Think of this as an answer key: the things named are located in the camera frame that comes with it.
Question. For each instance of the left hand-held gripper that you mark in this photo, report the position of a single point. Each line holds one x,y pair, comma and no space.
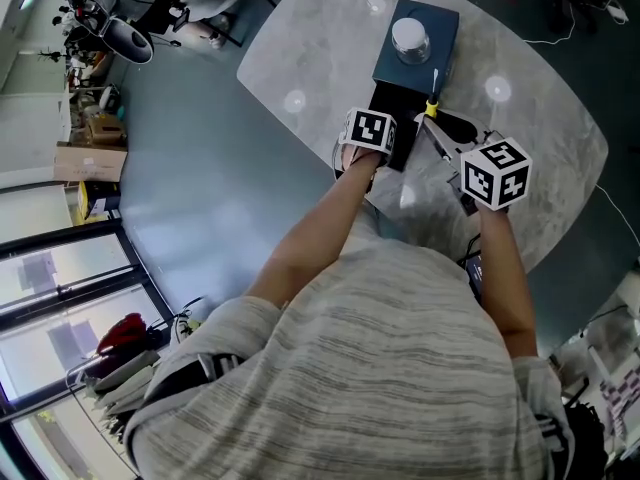
367,130

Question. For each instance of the purple checkered cloth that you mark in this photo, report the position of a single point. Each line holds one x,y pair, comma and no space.
620,403

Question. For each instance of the yellow black box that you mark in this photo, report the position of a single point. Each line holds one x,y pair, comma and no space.
97,200

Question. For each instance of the glass jar white lid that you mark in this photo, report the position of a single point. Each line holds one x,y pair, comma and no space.
410,38

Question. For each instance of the grey striped shirt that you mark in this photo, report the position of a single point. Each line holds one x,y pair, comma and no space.
350,393

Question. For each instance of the person's right forearm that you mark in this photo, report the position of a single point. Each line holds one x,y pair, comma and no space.
505,278

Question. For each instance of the white power adapter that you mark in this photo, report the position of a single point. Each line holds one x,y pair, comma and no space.
617,12

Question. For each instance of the brown cardboard box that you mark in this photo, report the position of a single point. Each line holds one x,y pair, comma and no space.
90,163

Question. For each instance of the black oval chair seat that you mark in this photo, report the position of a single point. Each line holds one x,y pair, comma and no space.
125,40

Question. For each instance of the red bag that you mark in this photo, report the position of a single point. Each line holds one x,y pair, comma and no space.
122,333

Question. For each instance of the black framed glass door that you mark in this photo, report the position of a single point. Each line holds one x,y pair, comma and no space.
60,235

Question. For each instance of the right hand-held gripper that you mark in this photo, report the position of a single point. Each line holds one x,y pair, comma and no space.
495,175

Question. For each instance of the black backpack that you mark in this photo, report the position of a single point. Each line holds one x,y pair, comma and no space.
585,438

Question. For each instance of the person's left forearm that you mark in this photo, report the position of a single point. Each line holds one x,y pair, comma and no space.
310,238

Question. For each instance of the dark teal tool box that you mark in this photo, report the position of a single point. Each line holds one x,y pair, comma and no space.
441,33

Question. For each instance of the black waist battery pack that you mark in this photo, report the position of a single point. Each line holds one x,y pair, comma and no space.
474,273

